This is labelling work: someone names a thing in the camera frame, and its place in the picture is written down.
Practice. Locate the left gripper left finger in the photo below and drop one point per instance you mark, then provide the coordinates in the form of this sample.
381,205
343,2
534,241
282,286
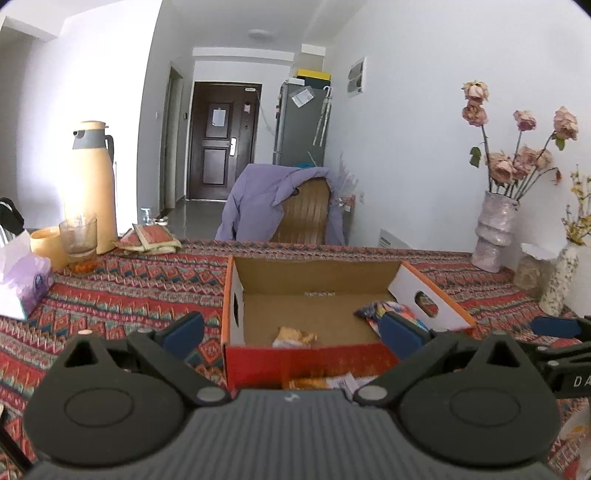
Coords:
113,402

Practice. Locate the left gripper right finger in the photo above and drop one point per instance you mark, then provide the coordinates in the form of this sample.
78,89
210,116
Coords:
467,401

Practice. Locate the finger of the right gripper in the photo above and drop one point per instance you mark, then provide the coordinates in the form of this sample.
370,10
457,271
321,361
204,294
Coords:
556,327

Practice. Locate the orange cracker packet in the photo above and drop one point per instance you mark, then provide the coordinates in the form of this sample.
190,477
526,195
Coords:
347,383

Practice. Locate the colourful snack packet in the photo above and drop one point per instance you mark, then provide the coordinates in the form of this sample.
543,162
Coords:
391,319

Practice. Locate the orange snack packet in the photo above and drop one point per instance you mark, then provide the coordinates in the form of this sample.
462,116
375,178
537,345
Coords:
292,338

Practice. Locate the orange cardboard snack box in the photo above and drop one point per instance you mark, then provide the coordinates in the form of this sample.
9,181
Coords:
319,296

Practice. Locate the glass jar with paper lid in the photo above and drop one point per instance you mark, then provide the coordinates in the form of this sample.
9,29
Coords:
534,269

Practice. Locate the white floral slim vase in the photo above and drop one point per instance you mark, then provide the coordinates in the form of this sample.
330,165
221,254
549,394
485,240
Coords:
561,280

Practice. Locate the yellow dried flowers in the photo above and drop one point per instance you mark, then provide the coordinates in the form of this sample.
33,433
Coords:
577,222

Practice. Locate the patterned red tablecloth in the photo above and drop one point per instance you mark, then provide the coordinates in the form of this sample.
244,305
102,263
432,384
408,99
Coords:
131,290

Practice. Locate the pink textured vase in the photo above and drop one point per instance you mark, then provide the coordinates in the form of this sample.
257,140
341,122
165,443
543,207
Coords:
495,229

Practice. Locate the purple tissue pack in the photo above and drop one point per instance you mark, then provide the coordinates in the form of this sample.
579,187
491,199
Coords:
26,278

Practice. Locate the dried pink roses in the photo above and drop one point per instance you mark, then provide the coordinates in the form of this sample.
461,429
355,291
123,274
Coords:
514,168

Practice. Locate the clear drinking glass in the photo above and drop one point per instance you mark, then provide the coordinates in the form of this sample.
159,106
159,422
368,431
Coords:
79,239

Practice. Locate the red patterned snack packets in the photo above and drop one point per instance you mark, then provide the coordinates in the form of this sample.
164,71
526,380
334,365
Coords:
148,239

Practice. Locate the yellow round cup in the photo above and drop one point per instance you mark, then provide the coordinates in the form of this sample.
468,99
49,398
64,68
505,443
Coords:
47,243

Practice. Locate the purple jacket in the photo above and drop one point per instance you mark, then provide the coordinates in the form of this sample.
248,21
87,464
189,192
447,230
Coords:
253,209

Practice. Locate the yellow thermos jug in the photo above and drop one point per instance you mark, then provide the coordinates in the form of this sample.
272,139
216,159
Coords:
90,183

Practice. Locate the wooden chair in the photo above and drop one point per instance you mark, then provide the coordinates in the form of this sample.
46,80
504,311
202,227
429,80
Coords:
305,214

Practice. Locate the dark brown door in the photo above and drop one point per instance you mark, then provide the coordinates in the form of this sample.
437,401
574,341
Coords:
222,137

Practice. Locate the grey refrigerator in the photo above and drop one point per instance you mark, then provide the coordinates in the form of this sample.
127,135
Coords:
301,125

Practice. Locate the yellow box on refrigerator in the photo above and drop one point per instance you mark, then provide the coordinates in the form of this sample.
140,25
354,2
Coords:
315,79

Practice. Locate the ceiling lamp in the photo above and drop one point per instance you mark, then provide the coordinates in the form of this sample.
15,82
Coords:
260,34

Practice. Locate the white wall panel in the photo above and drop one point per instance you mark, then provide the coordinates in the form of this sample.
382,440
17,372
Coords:
357,77

